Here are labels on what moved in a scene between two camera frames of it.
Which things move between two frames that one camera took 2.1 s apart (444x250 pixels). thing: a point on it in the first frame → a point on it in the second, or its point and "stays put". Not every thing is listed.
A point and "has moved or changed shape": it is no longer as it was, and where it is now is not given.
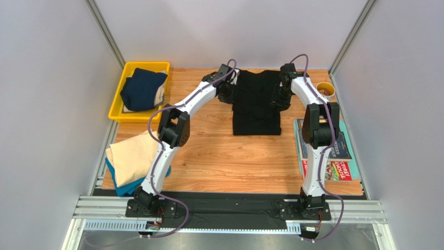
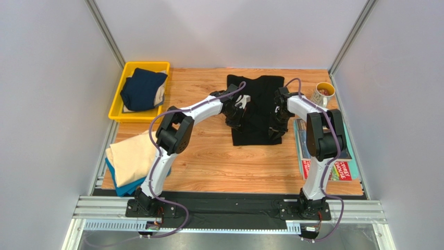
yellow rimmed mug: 327,89 stays put
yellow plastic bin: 115,112 stays put
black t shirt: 253,114 has moved or changed shape
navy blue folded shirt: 140,90 stays put
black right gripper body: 278,98 → 277,122
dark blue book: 340,151 stays put
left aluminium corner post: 106,33 stays put
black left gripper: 232,98 → 238,122
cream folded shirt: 132,158 stays put
